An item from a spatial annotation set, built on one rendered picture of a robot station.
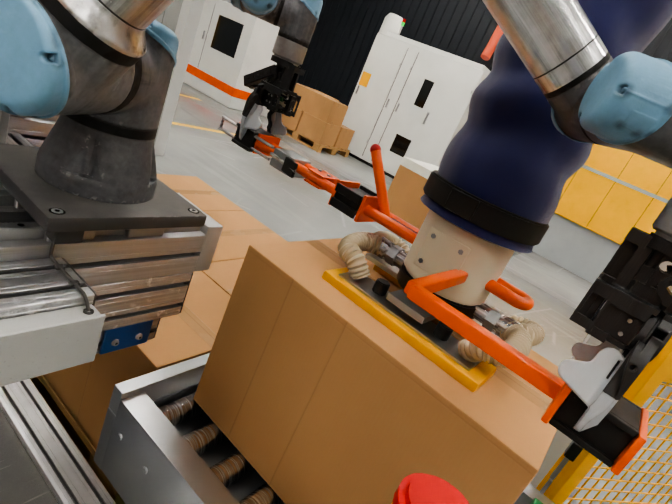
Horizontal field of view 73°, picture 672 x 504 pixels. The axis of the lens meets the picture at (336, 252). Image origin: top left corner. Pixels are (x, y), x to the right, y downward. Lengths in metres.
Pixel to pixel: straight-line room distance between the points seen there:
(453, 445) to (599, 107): 0.49
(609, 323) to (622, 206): 7.58
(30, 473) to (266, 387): 0.67
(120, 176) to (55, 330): 0.21
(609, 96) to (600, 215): 7.66
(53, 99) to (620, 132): 0.51
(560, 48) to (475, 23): 12.11
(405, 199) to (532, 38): 2.34
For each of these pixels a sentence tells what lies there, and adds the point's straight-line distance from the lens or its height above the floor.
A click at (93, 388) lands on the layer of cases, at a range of 1.44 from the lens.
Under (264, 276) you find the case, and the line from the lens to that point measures 0.86.
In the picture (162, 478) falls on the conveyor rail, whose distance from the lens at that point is 0.96.
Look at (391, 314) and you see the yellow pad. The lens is 0.81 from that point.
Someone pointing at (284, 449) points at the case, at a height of 0.65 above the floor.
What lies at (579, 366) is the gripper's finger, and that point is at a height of 1.13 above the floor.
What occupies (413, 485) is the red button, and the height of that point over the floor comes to 1.04.
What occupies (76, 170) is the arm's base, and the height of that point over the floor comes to 1.07.
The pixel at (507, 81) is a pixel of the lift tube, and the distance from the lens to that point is 0.78.
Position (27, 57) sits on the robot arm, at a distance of 0.50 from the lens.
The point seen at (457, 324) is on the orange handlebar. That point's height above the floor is 1.08.
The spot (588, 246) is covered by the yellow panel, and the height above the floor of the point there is 0.49.
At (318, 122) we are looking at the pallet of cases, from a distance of 8.24.
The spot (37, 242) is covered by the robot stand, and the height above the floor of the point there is 0.98.
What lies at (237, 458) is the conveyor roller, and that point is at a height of 0.55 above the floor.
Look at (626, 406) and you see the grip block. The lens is 0.61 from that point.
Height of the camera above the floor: 1.29
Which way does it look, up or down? 20 degrees down
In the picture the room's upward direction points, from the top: 24 degrees clockwise
